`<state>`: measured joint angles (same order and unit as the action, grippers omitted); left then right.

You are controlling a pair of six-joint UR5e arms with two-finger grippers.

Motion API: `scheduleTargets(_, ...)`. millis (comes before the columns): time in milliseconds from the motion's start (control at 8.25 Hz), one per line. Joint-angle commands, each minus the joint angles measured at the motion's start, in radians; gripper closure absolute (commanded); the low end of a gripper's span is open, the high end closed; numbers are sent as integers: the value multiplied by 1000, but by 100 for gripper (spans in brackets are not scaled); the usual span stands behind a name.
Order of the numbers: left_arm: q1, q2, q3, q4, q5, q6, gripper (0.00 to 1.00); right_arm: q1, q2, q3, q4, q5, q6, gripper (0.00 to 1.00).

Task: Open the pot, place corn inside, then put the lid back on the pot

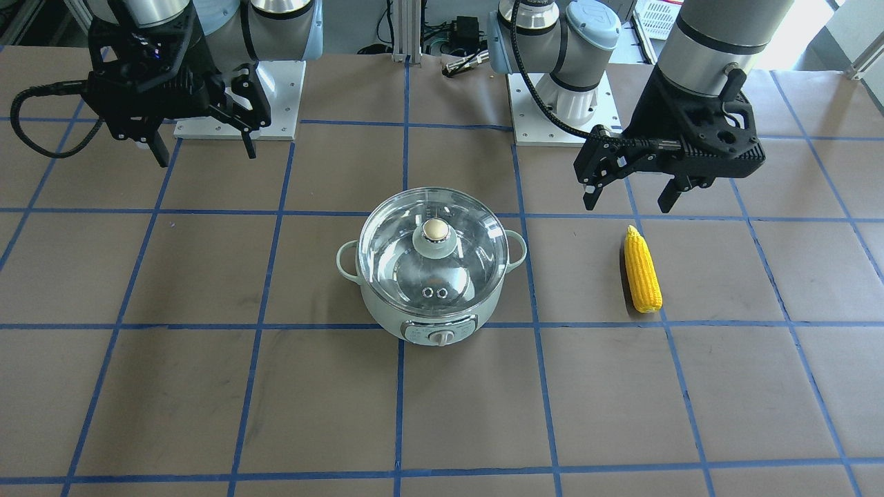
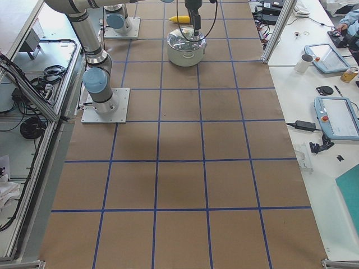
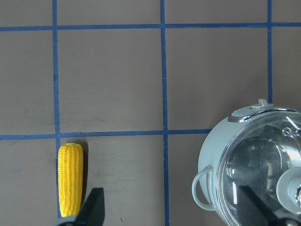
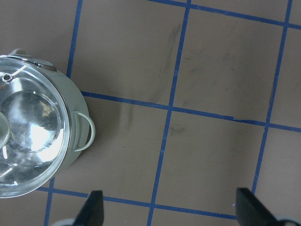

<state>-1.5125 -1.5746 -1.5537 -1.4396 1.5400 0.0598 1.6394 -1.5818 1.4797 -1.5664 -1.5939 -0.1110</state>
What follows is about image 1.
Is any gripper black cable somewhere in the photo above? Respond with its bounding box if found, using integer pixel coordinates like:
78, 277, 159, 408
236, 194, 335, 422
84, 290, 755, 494
510, 0, 684, 151
10, 79, 104, 159

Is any pale green electric pot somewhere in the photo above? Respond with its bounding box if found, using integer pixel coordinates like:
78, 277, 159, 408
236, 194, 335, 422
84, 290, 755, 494
336, 228, 528, 347

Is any yellow corn cob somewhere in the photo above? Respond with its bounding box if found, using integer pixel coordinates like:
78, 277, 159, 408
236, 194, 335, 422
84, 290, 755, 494
623, 224, 663, 313

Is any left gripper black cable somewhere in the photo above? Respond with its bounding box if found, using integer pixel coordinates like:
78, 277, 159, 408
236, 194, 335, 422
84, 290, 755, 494
510, 0, 684, 151

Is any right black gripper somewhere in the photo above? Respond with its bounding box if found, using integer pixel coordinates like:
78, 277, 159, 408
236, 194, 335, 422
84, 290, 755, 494
86, 10, 271, 168

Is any glass pot lid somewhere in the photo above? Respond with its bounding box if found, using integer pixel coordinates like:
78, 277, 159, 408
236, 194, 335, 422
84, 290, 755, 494
356, 188, 522, 317

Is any white plastic basket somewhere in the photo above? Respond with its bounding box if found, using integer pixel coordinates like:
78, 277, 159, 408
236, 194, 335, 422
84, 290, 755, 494
635, 1, 683, 40

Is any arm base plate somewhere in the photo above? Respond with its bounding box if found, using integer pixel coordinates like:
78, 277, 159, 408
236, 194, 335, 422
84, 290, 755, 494
174, 61, 307, 141
506, 73, 622, 148

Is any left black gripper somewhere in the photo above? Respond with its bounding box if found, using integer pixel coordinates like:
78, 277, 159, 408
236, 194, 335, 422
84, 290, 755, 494
575, 67, 765, 213

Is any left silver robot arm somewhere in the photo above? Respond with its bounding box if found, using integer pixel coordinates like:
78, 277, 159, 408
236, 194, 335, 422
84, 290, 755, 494
488, 1, 791, 212

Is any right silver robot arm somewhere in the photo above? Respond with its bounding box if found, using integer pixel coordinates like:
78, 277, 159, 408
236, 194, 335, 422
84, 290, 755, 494
82, 1, 323, 167

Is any black power adapter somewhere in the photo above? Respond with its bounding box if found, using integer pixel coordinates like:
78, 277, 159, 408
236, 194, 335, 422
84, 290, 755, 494
449, 16, 481, 50

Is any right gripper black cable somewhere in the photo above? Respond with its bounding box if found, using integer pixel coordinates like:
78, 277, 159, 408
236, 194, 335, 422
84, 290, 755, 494
10, 79, 104, 159

